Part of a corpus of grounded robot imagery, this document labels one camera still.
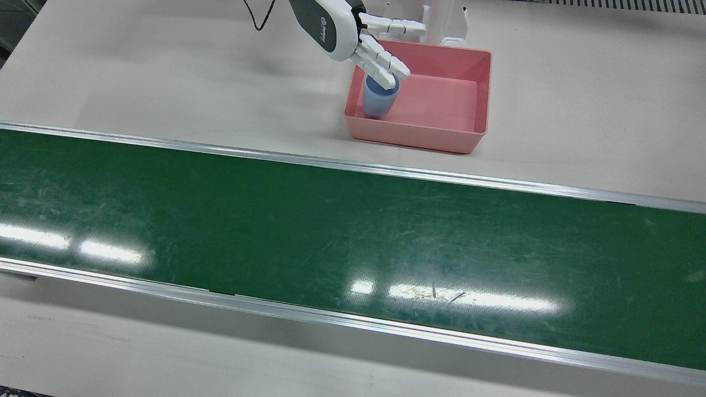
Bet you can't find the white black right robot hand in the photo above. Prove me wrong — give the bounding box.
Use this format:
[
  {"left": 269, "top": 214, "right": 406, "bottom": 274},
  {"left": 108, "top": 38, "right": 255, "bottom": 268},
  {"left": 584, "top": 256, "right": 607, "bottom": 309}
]
[{"left": 288, "top": 0, "right": 427, "bottom": 90}]

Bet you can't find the grey slatted panel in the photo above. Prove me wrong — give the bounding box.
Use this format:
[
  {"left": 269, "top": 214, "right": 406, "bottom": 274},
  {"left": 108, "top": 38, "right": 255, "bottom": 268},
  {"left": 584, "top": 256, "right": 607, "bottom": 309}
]
[{"left": 513, "top": 0, "right": 706, "bottom": 15}]

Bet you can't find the pink plastic box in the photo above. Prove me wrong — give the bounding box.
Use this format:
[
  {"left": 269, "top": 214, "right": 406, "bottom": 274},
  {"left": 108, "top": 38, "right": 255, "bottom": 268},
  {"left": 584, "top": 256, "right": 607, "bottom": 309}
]
[{"left": 344, "top": 37, "right": 493, "bottom": 155}]

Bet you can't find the aluminium conveyor rail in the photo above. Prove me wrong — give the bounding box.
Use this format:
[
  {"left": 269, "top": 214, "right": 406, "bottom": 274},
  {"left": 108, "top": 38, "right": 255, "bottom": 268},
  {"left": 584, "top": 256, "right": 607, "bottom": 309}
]
[
  {"left": 0, "top": 121, "right": 706, "bottom": 215},
  {"left": 0, "top": 256, "right": 706, "bottom": 387}
]

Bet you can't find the blue plastic cup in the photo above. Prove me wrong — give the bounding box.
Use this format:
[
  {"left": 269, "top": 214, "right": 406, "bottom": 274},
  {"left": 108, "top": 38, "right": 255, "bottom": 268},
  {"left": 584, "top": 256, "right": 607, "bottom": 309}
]
[{"left": 362, "top": 74, "right": 400, "bottom": 119}]

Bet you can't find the black camera cable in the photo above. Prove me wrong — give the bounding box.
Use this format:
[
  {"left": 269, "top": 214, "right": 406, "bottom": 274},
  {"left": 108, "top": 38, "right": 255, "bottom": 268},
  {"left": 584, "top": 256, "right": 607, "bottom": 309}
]
[{"left": 243, "top": 0, "right": 277, "bottom": 31}]

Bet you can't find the green conveyor belt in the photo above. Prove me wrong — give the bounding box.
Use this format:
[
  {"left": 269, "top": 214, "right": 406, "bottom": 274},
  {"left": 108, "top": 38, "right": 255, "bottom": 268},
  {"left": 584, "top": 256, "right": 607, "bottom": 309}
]
[{"left": 0, "top": 130, "right": 706, "bottom": 371}]

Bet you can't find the white stand bracket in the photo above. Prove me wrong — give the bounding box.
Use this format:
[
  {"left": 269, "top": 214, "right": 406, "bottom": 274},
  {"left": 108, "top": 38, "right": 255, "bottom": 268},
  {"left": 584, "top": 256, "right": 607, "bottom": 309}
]
[{"left": 381, "top": 0, "right": 469, "bottom": 46}]

